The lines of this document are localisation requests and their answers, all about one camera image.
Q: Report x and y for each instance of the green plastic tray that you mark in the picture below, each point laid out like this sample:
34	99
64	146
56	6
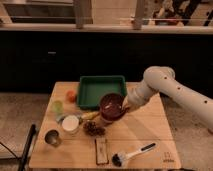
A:
92	88

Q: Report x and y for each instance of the pine cone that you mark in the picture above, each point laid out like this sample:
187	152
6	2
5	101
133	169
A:
92	129

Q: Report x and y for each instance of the yellow corn cob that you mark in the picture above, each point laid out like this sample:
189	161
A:
89	115

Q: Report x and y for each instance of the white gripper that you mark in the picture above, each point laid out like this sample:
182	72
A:
138	96

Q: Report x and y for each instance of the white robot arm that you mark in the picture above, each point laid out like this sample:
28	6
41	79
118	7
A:
162	79

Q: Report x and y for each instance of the metal cup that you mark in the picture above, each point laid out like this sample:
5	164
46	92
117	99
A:
52	138

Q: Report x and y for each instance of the white cup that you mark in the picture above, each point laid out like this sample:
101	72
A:
70	124

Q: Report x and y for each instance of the dark red bowl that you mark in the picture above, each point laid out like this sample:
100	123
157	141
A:
111	106

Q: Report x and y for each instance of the orange fruit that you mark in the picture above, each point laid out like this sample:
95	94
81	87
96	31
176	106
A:
71	96

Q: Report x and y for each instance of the wooden block brush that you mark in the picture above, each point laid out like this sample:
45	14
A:
101	151

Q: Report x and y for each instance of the black chair frame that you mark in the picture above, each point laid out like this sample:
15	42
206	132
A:
23	160

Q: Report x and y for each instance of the green translucent cup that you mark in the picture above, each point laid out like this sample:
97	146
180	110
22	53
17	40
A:
57	107

